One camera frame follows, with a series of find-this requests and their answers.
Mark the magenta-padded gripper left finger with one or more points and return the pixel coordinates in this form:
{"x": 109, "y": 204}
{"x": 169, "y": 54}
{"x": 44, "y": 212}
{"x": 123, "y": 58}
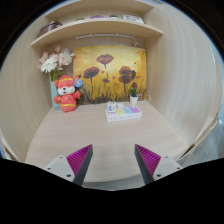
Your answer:
{"x": 60, "y": 166}

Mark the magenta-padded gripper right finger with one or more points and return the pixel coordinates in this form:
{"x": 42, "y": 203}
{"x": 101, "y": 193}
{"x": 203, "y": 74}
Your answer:
{"x": 166, "y": 165}

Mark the pale blue flower vase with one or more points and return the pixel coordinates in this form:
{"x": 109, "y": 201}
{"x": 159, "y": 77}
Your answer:
{"x": 54, "y": 96}

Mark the red plush mascot toy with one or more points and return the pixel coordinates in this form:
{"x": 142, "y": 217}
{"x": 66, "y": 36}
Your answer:
{"x": 67, "y": 96}

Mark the small white-potted green plant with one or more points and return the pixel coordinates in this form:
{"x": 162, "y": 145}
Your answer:
{"x": 133, "y": 98}

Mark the white and pink flower bouquet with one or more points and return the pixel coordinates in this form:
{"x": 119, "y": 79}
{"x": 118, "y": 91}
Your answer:
{"x": 55, "y": 61}

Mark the yellow poppy flower painting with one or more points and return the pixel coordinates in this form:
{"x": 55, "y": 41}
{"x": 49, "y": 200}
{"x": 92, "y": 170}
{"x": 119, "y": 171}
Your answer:
{"x": 110, "y": 71}

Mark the white light bar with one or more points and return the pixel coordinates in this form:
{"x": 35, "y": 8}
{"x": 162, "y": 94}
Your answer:
{"x": 103, "y": 35}

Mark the wooden shelf unit with items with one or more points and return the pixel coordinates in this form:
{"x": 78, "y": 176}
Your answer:
{"x": 96, "y": 28}

